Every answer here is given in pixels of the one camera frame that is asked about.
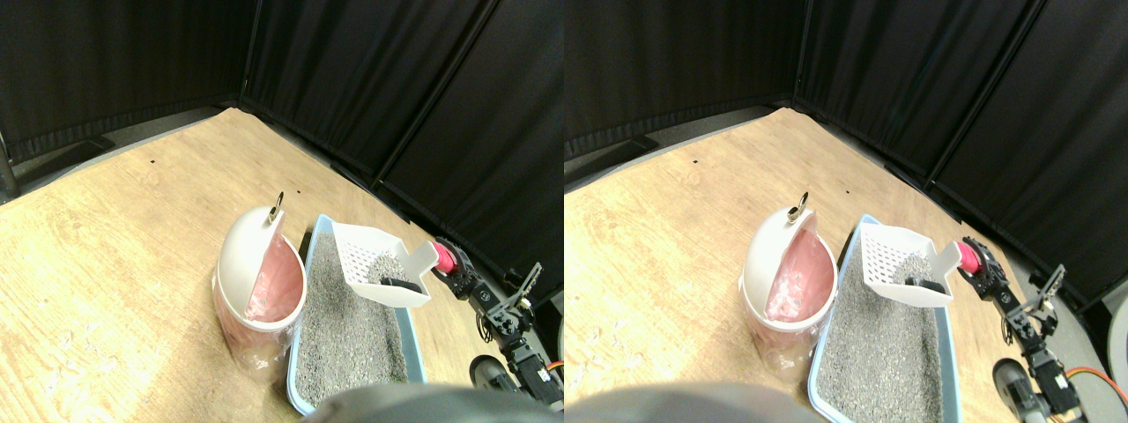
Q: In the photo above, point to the black lump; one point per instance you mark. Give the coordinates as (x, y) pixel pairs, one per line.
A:
(925, 283)
(401, 285)

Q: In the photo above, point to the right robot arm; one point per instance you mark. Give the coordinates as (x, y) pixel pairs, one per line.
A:
(524, 361)
(1049, 370)

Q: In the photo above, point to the grey and white ringed disc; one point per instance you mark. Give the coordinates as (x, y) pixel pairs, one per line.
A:
(1119, 352)

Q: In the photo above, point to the blue litter tray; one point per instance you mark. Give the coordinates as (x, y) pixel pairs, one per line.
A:
(868, 352)
(339, 344)

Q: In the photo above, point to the black curtain stand foot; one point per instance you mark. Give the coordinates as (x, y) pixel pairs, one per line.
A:
(608, 159)
(66, 159)

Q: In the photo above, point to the black curtain stand pole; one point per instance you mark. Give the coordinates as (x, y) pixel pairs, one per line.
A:
(438, 88)
(251, 53)
(798, 53)
(989, 88)

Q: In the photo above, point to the white bin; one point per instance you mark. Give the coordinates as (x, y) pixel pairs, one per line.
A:
(768, 264)
(242, 264)

